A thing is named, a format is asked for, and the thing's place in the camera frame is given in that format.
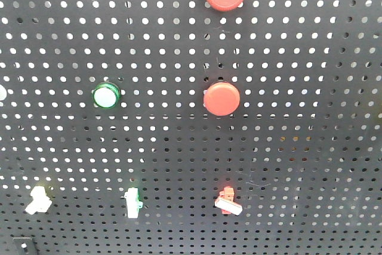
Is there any red white rotary knob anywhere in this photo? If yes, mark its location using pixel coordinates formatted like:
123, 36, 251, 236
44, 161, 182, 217
214, 186, 243, 216

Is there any white green rotary knob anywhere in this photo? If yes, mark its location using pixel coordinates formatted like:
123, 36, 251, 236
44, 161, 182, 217
124, 188, 143, 219

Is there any yellow rotary knob lower left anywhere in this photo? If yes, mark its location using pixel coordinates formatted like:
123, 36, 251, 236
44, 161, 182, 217
24, 186, 53, 215

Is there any lower large red button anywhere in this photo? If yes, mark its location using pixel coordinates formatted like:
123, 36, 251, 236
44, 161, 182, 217
203, 82, 241, 116

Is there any black perforated pegboard panel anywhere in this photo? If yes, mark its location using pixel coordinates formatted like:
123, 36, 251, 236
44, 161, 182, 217
1, 0, 381, 254

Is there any green round push button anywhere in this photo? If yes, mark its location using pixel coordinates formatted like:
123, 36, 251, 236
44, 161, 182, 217
92, 82, 121, 109

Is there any grey round plug lower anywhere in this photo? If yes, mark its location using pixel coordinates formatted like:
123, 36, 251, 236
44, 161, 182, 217
0, 85, 7, 101

